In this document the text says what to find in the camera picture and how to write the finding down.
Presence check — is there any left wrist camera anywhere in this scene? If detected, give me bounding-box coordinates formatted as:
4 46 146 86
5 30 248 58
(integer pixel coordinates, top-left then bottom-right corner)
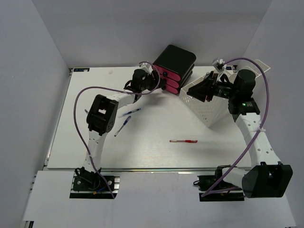
139 62 150 73

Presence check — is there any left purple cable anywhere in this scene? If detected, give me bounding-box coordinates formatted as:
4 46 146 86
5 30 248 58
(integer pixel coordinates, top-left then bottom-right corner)
74 61 160 199

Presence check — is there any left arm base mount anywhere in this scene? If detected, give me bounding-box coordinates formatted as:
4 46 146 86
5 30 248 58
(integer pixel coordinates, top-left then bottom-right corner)
69 167 120 200

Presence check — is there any blue capped pen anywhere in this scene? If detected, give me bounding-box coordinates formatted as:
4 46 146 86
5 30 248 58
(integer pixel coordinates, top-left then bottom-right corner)
114 116 131 137

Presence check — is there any white plastic file rack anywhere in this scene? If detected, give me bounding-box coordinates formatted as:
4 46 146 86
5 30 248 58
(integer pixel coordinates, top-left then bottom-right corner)
179 62 262 127

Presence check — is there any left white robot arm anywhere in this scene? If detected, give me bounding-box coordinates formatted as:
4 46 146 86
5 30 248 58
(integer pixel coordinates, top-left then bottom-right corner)
73 65 164 190

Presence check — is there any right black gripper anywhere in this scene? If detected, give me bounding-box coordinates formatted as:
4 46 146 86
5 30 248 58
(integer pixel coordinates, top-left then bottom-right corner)
187 71 239 102

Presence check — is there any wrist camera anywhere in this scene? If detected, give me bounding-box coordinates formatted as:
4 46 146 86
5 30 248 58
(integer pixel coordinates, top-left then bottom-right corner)
212 58 225 73
139 62 150 73

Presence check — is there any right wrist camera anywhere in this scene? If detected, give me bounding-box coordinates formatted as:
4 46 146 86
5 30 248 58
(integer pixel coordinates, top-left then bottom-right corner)
212 58 225 73

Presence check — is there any blue clear pen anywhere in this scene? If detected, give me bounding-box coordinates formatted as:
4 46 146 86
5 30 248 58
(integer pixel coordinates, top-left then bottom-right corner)
118 108 141 118

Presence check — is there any black pink drawer organizer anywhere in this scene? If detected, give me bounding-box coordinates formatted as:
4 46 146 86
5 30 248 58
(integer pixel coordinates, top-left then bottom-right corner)
153 45 196 95

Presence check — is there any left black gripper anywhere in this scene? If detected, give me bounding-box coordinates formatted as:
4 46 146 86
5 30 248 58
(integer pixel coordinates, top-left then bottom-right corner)
140 70 167 92

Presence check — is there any blue sticker label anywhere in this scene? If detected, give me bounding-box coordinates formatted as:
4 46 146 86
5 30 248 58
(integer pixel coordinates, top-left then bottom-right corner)
73 68 90 72

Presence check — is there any red pen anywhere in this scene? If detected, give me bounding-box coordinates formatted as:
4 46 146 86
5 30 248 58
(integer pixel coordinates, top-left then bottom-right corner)
169 140 198 143

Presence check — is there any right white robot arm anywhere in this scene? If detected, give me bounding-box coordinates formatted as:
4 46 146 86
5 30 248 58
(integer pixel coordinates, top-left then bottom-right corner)
187 69 293 198

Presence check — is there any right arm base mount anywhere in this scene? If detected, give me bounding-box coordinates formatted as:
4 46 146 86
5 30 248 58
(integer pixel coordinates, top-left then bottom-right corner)
193 165 245 202

